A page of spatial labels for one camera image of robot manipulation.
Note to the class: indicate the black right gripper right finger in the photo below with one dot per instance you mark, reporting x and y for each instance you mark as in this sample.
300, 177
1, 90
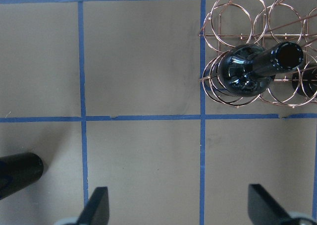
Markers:
263, 209

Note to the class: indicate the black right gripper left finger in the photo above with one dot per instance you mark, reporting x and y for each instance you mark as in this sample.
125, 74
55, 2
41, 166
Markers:
96, 211

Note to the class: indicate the dark wine bottle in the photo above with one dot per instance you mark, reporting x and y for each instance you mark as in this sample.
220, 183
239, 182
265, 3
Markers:
248, 70
19, 171

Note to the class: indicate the dark wine bottle in rack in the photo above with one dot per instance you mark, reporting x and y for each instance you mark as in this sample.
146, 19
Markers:
248, 70

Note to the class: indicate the copper wire wine rack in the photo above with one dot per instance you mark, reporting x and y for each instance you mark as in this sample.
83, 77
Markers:
231, 23

